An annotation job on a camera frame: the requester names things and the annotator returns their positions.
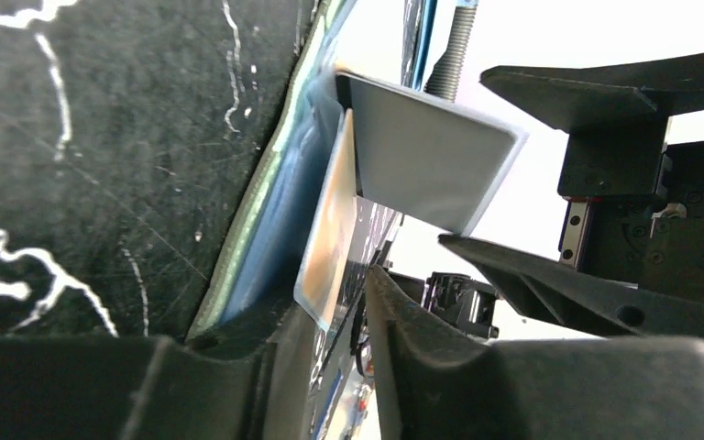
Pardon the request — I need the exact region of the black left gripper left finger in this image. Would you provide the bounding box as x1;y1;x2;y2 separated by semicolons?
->
0;298;317;439

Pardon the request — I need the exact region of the orange VIP credit card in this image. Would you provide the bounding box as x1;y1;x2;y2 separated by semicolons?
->
293;109;358;331

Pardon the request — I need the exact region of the grey card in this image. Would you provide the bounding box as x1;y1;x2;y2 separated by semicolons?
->
335;71;529;237

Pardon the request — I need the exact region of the green card holder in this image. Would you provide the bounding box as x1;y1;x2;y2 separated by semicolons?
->
187;1;355;338

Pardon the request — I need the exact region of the blue card holder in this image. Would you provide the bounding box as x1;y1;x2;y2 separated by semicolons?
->
401;0;437;90

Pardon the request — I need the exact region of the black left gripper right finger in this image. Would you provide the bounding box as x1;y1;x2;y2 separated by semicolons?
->
365;266;704;439

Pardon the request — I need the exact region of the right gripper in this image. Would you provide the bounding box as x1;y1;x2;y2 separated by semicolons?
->
438;53;704;339

